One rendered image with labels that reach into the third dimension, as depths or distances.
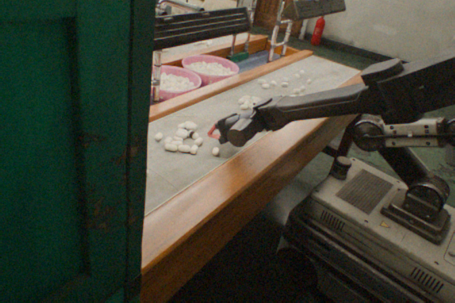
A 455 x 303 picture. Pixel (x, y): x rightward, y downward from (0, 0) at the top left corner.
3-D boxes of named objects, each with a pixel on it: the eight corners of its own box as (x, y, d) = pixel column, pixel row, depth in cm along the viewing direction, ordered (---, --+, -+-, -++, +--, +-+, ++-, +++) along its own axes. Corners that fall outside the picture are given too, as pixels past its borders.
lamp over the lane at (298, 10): (345, 11, 191) (349, -3, 187) (296, 21, 144) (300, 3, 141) (332, 7, 194) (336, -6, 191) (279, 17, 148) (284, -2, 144)
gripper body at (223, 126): (212, 124, 102) (231, 117, 97) (232, 113, 109) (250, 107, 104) (221, 144, 102) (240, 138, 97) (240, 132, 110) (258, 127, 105)
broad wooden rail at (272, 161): (370, 103, 205) (382, 74, 196) (124, 345, 70) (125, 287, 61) (351, 96, 210) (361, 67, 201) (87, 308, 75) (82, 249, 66)
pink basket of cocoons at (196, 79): (206, 94, 157) (209, 74, 152) (185, 119, 134) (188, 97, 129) (151, 80, 161) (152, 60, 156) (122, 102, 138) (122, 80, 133)
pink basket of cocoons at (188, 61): (246, 86, 172) (249, 67, 168) (212, 100, 152) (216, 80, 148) (204, 69, 184) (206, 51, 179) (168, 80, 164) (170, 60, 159)
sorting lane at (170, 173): (359, 74, 204) (360, 71, 203) (83, 264, 68) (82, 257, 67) (312, 58, 217) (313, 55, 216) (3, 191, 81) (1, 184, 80)
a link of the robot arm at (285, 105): (431, 107, 61) (407, 53, 59) (415, 126, 59) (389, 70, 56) (282, 124, 99) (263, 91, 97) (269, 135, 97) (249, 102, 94)
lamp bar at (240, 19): (252, 31, 118) (256, 9, 115) (93, 65, 72) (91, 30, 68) (233, 25, 122) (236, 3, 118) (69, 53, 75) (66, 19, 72)
